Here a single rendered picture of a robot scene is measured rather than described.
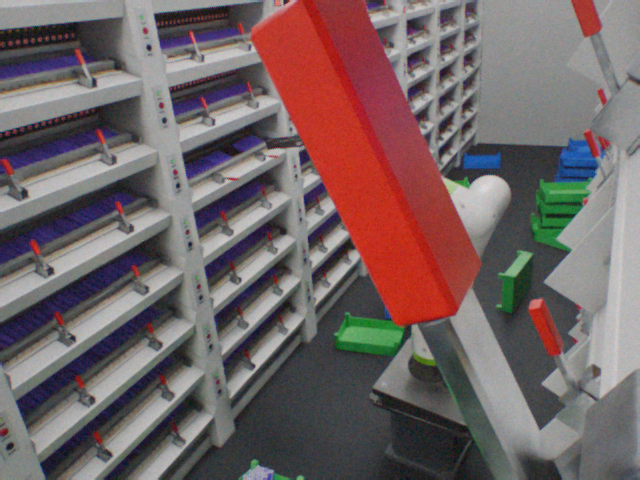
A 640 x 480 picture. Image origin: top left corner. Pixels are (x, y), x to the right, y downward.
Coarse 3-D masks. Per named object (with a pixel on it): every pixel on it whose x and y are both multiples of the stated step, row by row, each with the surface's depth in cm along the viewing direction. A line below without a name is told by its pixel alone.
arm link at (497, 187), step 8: (488, 176) 165; (496, 176) 166; (472, 184) 166; (480, 184) 162; (488, 184) 161; (496, 184) 162; (504, 184) 163; (488, 192) 157; (496, 192) 159; (504, 192) 162; (504, 200) 161; (504, 208) 163; (496, 224) 169; (488, 232) 170; (472, 240) 171; (480, 240) 171; (480, 248) 173; (480, 256) 176
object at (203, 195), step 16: (240, 128) 224; (256, 128) 227; (208, 144) 208; (256, 160) 212; (272, 160) 218; (224, 176) 196; (240, 176) 199; (192, 192) 175; (208, 192) 185; (224, 192) 194; (192, 208) 180
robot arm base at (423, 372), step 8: (408, 360) 189; (416, 360) 182; (408, 368) 187; (416, 368) 183; (424, 368) 181; (432, 368) 180; (416, 376) 183; (424, 376) 181; (432, 376) 180; (440, 376) 180
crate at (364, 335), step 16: (352, 320) 274; (368, 320) 271; (384, 320) 268; (336, 336) 256; (352, 336) 267; (368, 336) 266; (384, 336) 265; (400, 336) 264; (368, 352) 255; (384, 352) 252
